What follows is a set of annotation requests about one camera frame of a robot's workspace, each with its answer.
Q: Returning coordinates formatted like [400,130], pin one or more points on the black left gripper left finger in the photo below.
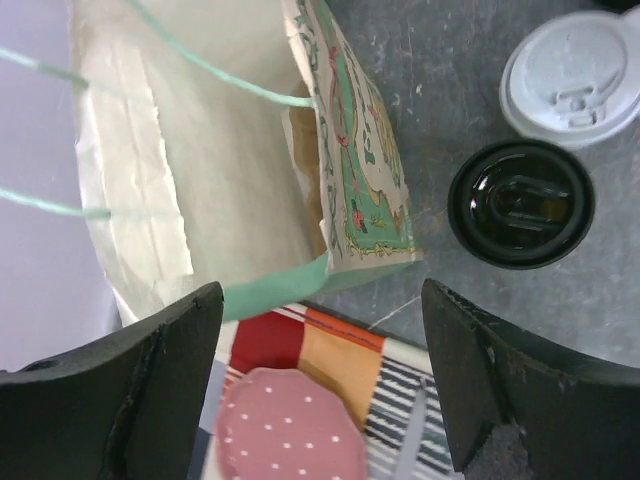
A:
[126,406]

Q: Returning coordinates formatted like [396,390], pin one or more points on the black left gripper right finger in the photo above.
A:
[518,406]

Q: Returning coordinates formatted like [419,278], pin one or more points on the black plastic cup lid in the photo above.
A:
[521,204]

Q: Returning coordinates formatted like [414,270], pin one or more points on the green patterned paper bag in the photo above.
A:
[184,154]

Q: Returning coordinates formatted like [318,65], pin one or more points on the white plastic cup lid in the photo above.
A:
[574,81]

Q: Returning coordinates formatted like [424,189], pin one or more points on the brown pulp cup carrier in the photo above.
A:
[306,161]

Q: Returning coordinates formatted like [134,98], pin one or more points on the pink dotted plate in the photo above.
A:
[280,424]

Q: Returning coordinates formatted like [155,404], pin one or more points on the colourful patterned placemat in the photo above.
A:
[376,378]

